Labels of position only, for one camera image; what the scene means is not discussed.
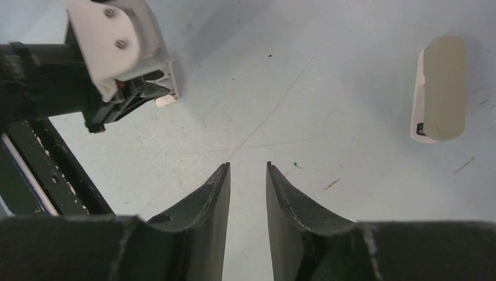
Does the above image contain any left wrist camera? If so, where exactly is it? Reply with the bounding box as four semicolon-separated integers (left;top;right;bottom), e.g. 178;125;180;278
66;1;170;102

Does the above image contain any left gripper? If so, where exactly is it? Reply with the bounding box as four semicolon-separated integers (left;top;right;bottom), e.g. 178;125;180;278
1;26;171;133

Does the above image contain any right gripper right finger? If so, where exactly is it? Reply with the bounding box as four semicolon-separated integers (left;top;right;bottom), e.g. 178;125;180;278
266;163;495;280

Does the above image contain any beige stapler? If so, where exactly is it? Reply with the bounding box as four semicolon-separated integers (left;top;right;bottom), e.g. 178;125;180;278
409;35;467;144

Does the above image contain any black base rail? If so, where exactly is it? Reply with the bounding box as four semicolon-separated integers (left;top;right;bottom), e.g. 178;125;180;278
1;119;114;217

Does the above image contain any staple box with barcode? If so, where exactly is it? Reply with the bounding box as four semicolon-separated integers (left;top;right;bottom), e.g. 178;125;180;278
154;59;180;107

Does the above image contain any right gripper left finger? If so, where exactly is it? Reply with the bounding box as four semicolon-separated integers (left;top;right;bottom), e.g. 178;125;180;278
1;163;230;280

